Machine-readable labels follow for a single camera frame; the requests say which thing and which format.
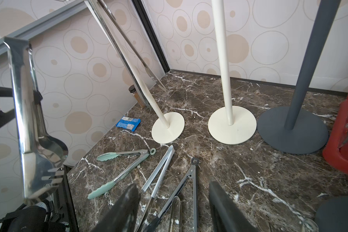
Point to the blue snack packet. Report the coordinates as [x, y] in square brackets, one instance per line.
[128, 123]

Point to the white handled steel tongs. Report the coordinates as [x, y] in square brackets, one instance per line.
[162, 166]

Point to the red polka dot toaster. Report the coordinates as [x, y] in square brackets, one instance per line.
[336, 150]

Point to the dark grey rack back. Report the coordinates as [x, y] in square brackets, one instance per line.
[292, 129]

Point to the diagonal aluminium frame bar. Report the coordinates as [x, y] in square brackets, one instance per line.
[45, 23]

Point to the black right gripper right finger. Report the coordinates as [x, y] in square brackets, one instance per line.
[226, 216]

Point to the cream utensil rack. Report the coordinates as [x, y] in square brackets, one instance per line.
[169, 126]
[230, 124]

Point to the brown spice jar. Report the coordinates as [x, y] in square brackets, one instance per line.
[133, 91]

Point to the slim steel tongs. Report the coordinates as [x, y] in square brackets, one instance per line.
[42, 156]

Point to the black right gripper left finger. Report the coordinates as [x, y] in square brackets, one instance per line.
[123, 215]

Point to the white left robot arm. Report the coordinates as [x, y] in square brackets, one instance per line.
[57, 216]

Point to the dark grey rack near toaster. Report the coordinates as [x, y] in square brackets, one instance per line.
[332, 215]

